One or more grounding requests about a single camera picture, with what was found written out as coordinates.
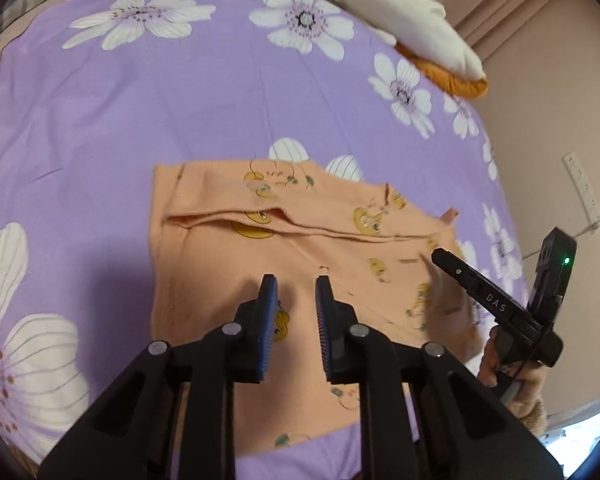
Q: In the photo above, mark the pink curtain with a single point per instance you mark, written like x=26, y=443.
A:
x=505, y=5

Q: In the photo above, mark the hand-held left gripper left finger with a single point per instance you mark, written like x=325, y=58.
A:
x=267, y=330

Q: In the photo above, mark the orange cartoon print garment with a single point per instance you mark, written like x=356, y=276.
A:
x=300, y=260

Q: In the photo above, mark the white and orange plush toy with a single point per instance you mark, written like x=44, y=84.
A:
x=410, y=25

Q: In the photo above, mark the white power strip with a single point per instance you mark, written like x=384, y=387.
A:
x=584, y=187

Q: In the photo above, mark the purple floral bedsheet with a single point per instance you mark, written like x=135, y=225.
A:
x=130, y=120

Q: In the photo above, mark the person's right forearm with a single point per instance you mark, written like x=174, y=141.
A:
x=537, y=417

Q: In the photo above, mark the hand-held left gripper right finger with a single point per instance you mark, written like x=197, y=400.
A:
x=326, y=330

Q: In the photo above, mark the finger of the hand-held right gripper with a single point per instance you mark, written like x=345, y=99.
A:
x=472, y=282

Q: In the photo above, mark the person's right hand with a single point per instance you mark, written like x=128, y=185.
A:
x=525, y=385

